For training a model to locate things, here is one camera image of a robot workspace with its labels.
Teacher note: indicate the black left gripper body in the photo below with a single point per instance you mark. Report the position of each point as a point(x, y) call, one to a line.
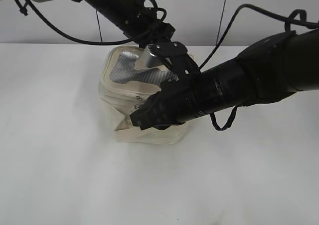
point(159, 32)

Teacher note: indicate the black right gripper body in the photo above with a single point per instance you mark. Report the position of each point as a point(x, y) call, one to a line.
point(174, 105)

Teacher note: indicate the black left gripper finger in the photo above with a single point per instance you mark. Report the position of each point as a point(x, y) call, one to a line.
point(147, 60)

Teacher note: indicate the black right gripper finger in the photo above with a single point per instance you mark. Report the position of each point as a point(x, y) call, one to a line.
point(141, 119)

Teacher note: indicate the cream zippered lunch bag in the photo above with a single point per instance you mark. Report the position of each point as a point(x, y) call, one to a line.
point(123, 89)

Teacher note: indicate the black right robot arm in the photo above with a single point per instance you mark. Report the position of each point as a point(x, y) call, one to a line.
point(267, 72)

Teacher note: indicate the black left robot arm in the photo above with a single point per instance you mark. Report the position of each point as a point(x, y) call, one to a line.
point(141, 21)

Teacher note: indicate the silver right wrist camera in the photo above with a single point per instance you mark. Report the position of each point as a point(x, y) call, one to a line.
point(174, 56)

